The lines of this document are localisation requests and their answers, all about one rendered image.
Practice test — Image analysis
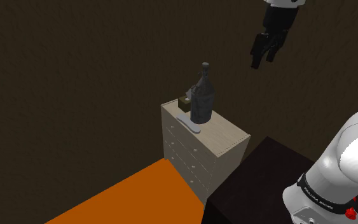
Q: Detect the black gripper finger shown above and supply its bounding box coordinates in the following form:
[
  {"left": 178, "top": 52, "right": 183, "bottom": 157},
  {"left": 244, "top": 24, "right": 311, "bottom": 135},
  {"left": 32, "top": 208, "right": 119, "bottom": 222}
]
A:
[
  {"left": 265, "top": 29, "right": 289, "bottom": 63},
  {"left": 249, "top": 32, "right": 271, "bottom": 70}
]

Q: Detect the dark grey bottle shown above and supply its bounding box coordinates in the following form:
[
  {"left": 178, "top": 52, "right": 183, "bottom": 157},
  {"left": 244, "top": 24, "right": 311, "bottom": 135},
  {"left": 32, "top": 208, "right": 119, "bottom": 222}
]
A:
[{"left": 189, "top": 62, "right": 216, "bottom": 125}]

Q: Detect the dark olive tissue box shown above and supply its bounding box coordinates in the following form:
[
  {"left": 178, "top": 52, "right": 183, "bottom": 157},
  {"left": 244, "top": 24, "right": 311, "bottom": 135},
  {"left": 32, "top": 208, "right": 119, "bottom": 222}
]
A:
[{"left": 177, "top": 90, "right": 193, "bottom": 113}]

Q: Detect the beige chest of drawers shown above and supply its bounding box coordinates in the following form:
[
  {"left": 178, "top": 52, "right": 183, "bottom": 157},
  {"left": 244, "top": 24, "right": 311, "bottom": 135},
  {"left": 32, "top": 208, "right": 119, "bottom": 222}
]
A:
[{"left": 160, "top": 99, "right": 251, "bottom": 206}]

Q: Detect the grey remote control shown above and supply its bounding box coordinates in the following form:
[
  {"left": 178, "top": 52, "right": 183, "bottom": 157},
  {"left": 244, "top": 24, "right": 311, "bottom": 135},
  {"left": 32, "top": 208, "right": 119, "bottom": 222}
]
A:
[{"left": 176, "top": 114, "right": 202, "bottom": 134}]

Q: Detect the dark robot stand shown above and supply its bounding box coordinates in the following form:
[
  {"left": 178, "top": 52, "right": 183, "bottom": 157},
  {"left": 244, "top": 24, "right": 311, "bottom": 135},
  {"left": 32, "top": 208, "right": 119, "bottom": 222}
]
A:
[{"left": 200, "top": 136, "right": 358, "bottom": 224}]

